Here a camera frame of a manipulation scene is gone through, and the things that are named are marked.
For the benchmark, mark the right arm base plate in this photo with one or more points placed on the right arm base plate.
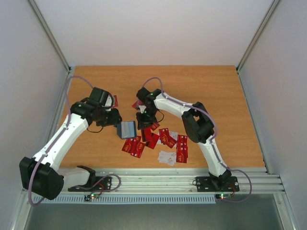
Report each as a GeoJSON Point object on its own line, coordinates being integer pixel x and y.
{"type": "Point", "coordinates": [204, 184]}

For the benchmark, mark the left controller board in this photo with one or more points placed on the left controller board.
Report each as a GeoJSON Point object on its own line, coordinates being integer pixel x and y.
{"type": "Point", "coordinates": [91, 197]}

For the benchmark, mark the aluminium corner post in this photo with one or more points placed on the aluminium corner post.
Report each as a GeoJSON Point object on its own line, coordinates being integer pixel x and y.
{"type": "Point", "coordinates": [258, 33]}
{"type": "Point", "coordinates": [37, 12]}

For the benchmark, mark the right aluminium corner post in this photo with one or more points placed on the right aluminium corner post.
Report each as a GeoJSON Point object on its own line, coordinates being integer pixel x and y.
{"type": "Point", "coordinates": [258, 33]}

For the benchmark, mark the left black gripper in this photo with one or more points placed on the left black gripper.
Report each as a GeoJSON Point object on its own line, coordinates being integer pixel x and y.
{"type": "Point", "coordinates": [115, 120]}

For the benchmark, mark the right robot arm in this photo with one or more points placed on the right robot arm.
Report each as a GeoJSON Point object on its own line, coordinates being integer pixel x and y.
{"type": "Point", "coordinates": [198, 125]}

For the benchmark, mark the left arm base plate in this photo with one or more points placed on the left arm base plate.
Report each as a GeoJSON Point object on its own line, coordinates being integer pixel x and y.
{"type": "Point", "coordinates": [103, 184]}

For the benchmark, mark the white card bottom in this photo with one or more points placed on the white card bottom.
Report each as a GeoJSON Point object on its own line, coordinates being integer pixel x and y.
{"type": "Point", "coordinates": [168, 158]}

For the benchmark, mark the red VIP card centre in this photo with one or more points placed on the red VIP card centre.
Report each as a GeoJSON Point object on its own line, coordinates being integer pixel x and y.
{"type": "Point", "coordinates": [154, 126]}

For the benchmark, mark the red VIP card right lower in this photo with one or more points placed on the red VIP card right lower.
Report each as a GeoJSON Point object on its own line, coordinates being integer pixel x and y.
{"type": "Point", "coordinates": [182, 155]}

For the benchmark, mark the red VIP card right stack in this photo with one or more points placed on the red VIP card right stack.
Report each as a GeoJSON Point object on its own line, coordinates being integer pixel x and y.
{"type": "Point", "coordinates": [182, 143]}

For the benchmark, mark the blue leather card holder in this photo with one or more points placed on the blue leather card holder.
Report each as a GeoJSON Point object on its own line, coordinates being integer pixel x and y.
{"type": "Point", "coordinates": [126, 129]}

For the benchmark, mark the aluminium rail frame front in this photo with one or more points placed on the aluminium rail frame front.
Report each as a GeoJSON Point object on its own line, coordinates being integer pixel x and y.
{"type": "Point", "coordinates": [181, 180]}

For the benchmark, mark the left aluminium corner post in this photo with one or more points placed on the left aluminium corner post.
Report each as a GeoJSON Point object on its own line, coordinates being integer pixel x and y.
{"type": "Point", "coordinates": [37, 12]}

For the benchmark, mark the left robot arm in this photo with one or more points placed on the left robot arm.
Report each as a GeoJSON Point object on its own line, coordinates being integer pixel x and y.
{"type": "Point", "coordinates": [40, 174]}

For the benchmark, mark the grey slotted cable duct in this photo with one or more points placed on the grey slotted cable duct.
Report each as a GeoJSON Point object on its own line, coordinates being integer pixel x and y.
{"type": "Point", "coordinates": [129, 199]}

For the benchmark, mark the red card magnetic stripe back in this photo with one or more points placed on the red card magnetic stripe back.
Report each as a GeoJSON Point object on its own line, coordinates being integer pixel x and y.
{"type": "Point", "coordinates": [137, 105]}

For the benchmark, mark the red card far left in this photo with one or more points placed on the red card far left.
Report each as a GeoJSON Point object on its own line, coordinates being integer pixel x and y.
{"type": "Point", "coordinates": [115, 101]}

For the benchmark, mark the red stripe card lower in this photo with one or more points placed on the red stripe card lower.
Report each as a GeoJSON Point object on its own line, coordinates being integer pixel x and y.
{"type": "Point", "coordinates": [152, 143]}

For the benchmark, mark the red VIP card bottom left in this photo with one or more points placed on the red VIP card bottom left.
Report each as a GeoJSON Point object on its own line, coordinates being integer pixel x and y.
{"type": "Point", "coordinates": [130, 145]}

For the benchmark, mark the red VIP card middle right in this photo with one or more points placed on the red VIP card middle right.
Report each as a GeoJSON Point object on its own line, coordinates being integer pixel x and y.
{"type": "Point", "coordinates": [166, 139]}

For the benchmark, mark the controller board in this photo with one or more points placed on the controller board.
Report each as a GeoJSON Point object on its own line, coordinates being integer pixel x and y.
{"type": "Point", "coordinates": [91, 197]}
{"type": "Point", "coordinates": [223, 196]}

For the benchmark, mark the dark red stripe card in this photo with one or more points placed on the dark red stripe card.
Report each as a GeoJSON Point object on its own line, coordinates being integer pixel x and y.
{"type": "Point", "coordinates": [146, 134]}

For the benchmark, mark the right controller board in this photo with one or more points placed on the right controller board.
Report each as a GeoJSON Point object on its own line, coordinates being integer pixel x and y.
{"type": "Point", "coordinates": [223, 196]}

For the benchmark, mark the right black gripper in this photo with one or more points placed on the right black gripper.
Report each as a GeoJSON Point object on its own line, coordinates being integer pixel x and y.
{"type": "Point", "coordinates": [145, 122]}

